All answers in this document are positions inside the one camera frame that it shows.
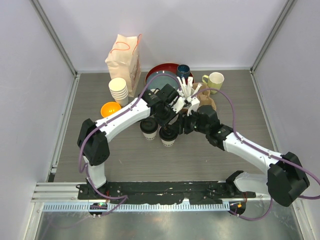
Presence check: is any black cup lid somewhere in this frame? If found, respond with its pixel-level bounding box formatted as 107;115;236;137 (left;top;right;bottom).
140;117;158;134
159;127;178;142

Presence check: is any red round tray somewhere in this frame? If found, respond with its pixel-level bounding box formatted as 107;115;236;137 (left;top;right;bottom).
145;63;195;85

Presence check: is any light green ceramic mug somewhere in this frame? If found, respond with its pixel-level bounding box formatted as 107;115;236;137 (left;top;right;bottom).
201;72;225;90

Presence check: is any blue ceramic plate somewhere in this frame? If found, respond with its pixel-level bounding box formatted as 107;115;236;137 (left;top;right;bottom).
146;70;180;90

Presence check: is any aluminium frame rail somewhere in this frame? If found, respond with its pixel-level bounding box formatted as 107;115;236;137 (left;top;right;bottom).
31;181;270;217

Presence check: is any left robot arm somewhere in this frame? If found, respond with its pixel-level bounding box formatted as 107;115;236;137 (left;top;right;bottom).
77;84;186;200

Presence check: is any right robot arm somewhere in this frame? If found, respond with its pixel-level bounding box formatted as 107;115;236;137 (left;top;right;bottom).
170;105;310;207

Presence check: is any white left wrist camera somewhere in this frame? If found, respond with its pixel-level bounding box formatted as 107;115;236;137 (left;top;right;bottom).
170;96;188;113

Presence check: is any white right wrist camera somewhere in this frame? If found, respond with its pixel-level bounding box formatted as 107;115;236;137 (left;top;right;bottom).
186;96;200;116

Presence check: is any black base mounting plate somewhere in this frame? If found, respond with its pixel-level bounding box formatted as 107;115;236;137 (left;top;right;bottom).
77;180;257;205

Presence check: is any white paper cup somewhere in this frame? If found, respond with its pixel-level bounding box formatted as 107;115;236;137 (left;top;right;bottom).
143;131;157;141
161;139;175;147

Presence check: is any brown cardboard cup carrier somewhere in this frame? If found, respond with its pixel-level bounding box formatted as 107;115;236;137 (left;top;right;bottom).
192;82;217;111

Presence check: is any stack of white paper cups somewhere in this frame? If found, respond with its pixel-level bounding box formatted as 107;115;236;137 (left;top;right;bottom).
108;77;129;107

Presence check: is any orange plastic bowl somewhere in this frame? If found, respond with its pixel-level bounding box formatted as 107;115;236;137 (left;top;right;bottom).
100;101;122;118

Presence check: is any brown paper takeout bag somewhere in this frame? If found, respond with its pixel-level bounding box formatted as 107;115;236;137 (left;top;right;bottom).
105;34;142;97

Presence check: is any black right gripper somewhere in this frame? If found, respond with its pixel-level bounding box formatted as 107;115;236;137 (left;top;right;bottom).
170;108;209;136

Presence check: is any dark blue ceramic cup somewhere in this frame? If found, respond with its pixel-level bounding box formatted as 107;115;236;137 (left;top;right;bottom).
176;64;190;79

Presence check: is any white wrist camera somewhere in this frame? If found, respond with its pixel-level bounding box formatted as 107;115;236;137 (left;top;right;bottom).
186;96;200;116
170;96;188;113

